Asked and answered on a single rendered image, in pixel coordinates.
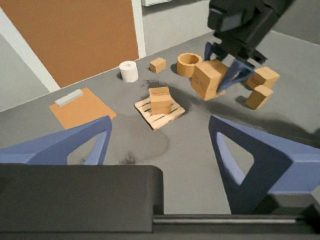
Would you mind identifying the tan cardboard cube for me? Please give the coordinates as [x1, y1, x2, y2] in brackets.
[150, 58, 166, 73]

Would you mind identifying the small square wooden pallet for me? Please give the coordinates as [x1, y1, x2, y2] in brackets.
[135, 97, 185, 131]

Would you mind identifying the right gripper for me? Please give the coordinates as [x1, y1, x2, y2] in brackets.
[203, 30, 266, 92]

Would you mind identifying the white paper roll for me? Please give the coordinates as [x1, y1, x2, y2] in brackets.
[120, 61, 138, 82]

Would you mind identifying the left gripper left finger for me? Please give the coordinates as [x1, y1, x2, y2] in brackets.
[0, 115, 112, 165]

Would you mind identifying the tan hollow tube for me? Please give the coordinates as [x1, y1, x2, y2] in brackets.
[177, 53, 202, 77]

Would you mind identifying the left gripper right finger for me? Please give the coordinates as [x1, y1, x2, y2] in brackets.
[208, 115, 320, 214]

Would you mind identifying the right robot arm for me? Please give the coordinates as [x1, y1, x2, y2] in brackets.
[206, 0, 293, 47]

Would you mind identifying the tan cardboard carton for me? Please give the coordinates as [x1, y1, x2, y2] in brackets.
[247, 67, 280, 90]
[149, 87, 171, 115]
[190, 58, 228, 99]

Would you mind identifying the brown rectangular block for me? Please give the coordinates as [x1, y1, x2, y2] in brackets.
[245, 85, 273, 110]

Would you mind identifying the tan flat board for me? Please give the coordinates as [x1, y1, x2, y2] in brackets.
[49, 87, 116, 129]

